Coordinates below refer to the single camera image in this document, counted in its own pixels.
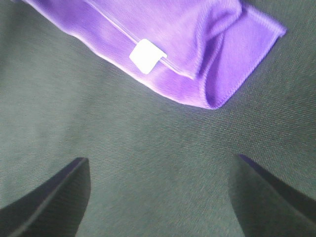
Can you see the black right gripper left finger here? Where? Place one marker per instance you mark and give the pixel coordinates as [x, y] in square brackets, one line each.
[54, 209]

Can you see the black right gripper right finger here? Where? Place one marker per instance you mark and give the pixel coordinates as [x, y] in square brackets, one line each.
[265, 206]

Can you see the purple microfibre towel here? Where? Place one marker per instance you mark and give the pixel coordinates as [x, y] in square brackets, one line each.
[194, 52]

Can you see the black table cloth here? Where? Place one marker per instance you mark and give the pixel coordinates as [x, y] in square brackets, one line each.
[158, 168]

